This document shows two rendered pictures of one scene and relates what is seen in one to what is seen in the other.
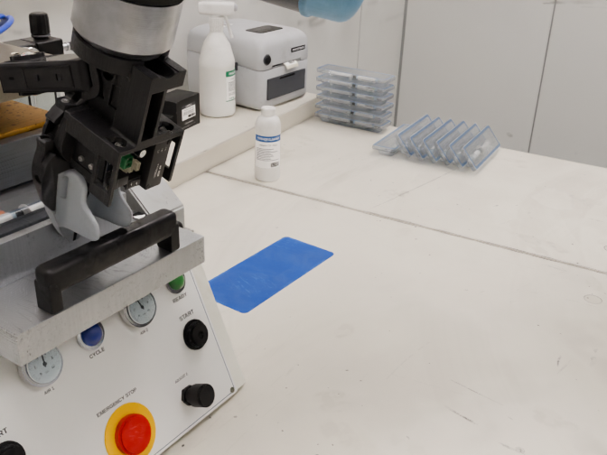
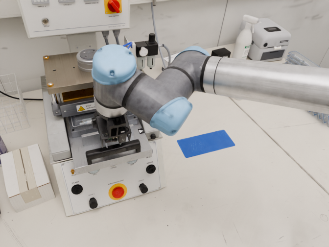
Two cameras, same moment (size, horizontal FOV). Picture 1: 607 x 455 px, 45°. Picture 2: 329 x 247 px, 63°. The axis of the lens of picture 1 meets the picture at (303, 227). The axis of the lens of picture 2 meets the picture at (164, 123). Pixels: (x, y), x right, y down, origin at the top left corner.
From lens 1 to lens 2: 0.40 m
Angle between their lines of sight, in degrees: 31
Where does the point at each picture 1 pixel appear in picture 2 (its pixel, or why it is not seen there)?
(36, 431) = (87, 184)
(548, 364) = (275, 236)
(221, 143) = not seen: hidden behind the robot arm
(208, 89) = (236, 50)
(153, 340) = (134, 167)
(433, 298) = (256, 183)
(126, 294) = (116, 161)
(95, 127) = (101, 126)
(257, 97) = (256, 58)
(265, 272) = (204, 143)
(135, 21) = (105, 110)
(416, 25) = not seen: outside the picture
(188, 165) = not seen: hidden behind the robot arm
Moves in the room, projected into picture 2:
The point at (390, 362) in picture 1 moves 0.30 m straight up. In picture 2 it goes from (218, 203) to (241, 144)
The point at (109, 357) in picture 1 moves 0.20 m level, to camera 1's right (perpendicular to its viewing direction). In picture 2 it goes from (117, 169) to (168, 204)
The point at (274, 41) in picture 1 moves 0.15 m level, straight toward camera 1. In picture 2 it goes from (271, 37) to (263, 47)
